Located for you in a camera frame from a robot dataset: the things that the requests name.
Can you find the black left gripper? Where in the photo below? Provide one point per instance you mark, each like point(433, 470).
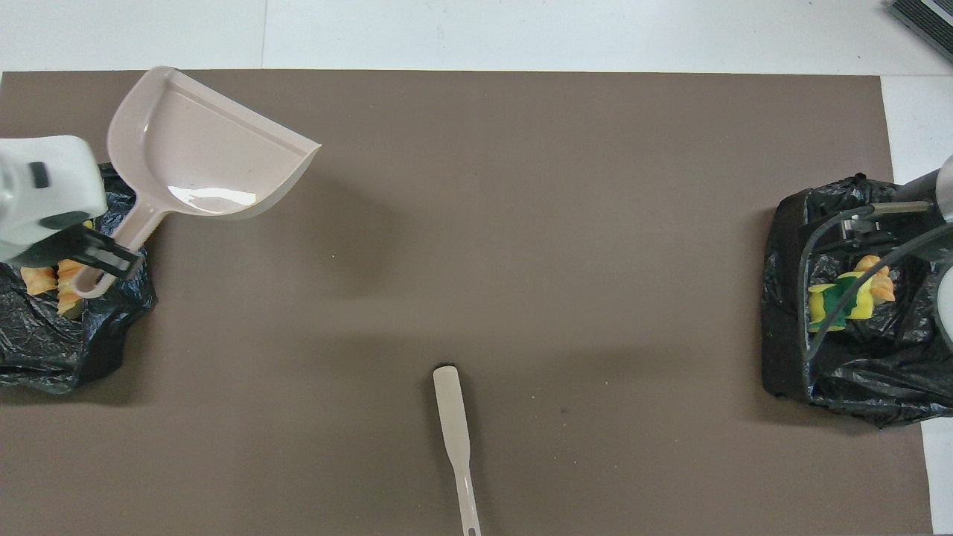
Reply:
point(59, 246)

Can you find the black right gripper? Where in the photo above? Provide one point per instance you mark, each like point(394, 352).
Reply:
point(914, 187)

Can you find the pale striped croissant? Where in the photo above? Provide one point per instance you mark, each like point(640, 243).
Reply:
point(878, 279)

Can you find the striped orange croissant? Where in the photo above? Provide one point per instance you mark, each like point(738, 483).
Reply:
point(68, 283)

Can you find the pale toast bread piece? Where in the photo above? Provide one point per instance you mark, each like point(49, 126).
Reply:
point(39, 279)

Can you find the beige plastic dustpan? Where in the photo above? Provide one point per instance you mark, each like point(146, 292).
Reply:
point(201, 149)

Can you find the beige hand brush black bristles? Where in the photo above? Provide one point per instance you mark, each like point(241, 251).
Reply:
point(454, 417)

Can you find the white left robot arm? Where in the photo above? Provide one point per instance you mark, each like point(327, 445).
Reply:
point(45, 186)

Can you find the black bag lined bin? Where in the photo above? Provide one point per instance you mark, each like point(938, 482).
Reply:
point(45, 335)
point(856, 372)

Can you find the dark grey ribbed panel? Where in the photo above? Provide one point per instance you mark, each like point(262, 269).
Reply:
point(927, 22)

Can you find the brown table mat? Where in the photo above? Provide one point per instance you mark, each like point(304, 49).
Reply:
point(521, 223)

